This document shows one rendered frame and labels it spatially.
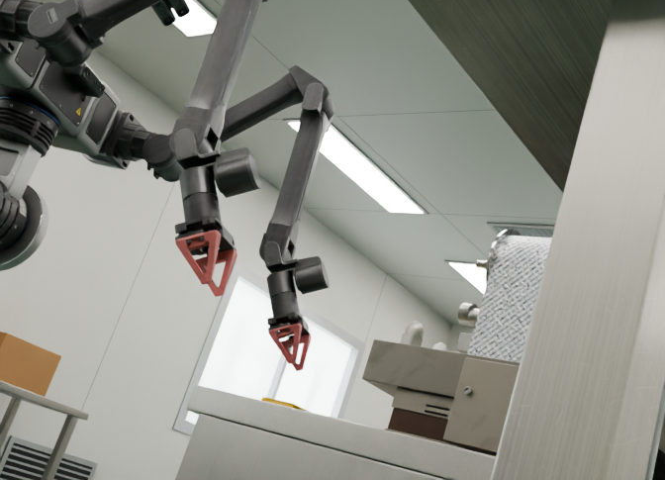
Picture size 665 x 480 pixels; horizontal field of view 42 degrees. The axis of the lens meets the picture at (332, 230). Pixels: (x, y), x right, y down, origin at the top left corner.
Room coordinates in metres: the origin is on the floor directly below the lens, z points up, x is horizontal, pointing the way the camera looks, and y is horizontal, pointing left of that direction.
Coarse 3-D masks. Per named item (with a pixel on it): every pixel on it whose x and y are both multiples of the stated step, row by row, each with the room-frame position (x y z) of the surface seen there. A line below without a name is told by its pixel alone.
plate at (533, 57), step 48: (432, 0) 0.56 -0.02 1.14; (480, 0) 0.54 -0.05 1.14; (528, 0) 0.52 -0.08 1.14; (576, 0) 0.50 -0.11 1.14; (480, 48) 0.60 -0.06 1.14; (528, 48) 0.58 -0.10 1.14; (576, 48) 0.56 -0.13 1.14; (528, 96) 0.64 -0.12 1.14; (576, 96) 0.62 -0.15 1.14; (528, 144) 0.73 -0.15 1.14
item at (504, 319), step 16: (496, 288) 1.35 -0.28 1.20; (512, 288) 1.33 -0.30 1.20; (528, 288) 1.31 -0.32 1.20; (496, 304) 1.35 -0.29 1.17; (512, 304) 1.33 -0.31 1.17; (528, 304) 1.31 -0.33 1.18; (480, 320) 1.36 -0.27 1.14; (496, 320) 1.34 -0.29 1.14; (512, 320) 1.32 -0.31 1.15; (528, 320) 1.30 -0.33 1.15; (480, 336) 1.35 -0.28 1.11; (496, 336) 1.33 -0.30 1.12; (512, 336) 1.32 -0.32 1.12; (480, 352) 1.35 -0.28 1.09; (496, 352) 1.33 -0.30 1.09; (512, 352) 1.31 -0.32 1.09
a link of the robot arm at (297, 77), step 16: (288, 80) 1.84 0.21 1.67; (304, 80) 1.82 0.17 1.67; (256, 96) 1.87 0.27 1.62; (272, 96) 1.86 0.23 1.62; (288, 96) 1.85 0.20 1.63; (240, 112) 1.88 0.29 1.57; (256, 112) 1.87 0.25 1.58; (272, 112) 1.88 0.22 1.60; (224, 128) 1.89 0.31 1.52; (240, 128) 1.90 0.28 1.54; (144, 144) 1.92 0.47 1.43; (160, 144) 1.90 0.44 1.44; (160, 160) 1.90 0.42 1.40
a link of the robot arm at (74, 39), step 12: (72, 36) 1.46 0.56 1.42; (84, 36) 1.49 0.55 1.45; (36, 48) 1.47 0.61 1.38; (48, 48) 1.47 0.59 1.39; (60, 48) 1.47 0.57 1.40; (72, 48) 1.48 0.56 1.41; (84, 48) 1.50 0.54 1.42; (48, 60) 1.51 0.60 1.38; (60, 60) 1.50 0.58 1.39; (72, 60) 1.50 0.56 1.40
